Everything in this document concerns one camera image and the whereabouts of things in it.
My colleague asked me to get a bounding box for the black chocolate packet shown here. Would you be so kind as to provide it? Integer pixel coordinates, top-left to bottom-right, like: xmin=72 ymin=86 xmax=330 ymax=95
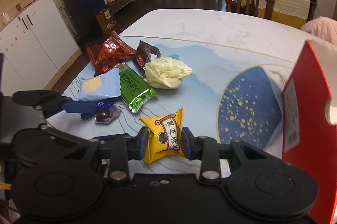
xmin=95 ymin=105 xmax=121 ymax=124

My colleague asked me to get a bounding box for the light blue biscuit packet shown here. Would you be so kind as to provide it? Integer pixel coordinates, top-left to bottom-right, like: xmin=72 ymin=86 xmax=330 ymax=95
xmin=78 ymin=68 xmax=121 ymax=101

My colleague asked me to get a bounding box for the yellow sesame snack packet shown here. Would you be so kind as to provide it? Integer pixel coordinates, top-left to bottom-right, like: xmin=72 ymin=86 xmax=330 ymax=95
xmin=139 ymin=108 xmax=186 ymax=164

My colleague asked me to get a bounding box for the green snack bar packet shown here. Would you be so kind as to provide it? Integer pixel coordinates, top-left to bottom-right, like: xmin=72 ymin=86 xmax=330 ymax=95
xmin=117 ymin=63 xmax=156 ymax=114

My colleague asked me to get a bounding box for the orange-brown triangular snack bag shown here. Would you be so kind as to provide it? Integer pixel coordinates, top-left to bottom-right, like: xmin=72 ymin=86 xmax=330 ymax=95
xmin=86 ymin=30 xmax=136 ymax=76

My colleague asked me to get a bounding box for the dark brown snack packet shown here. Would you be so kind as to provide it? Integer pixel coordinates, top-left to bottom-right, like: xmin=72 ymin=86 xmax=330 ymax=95
xmin=132 ymin=41 xmax=161 ymax=78

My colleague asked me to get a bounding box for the pale yellow snack bag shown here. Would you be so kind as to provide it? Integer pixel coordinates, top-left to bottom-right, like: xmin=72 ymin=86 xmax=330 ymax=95
xmin=145 ymin=57 xmax=193 ymax=90

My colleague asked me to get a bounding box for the red cardboard box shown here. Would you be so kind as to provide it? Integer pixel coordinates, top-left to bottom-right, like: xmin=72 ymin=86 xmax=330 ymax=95
xmin=282 ymin=40 xmax=336 ymax=223

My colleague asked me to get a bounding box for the white storage cabinet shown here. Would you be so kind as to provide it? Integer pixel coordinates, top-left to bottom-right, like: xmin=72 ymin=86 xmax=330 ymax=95
xmin=1 ymin=0 xmax=82 ymax=96

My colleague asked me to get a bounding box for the brown paper gift bag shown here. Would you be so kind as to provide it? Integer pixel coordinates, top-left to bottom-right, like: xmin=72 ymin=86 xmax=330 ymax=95
xmin=96 ymin=9 xmax=117 ymax=34

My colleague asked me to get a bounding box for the dark blue cabinet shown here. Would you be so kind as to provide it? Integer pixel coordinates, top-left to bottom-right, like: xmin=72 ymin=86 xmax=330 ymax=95
xmin=53 ymin=0 xmax=111 ymax=44

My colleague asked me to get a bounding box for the pink padded chair cover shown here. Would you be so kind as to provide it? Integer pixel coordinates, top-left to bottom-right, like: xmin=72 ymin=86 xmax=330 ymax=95
xmin=300 ymin=17 xmax=337 ymax=45

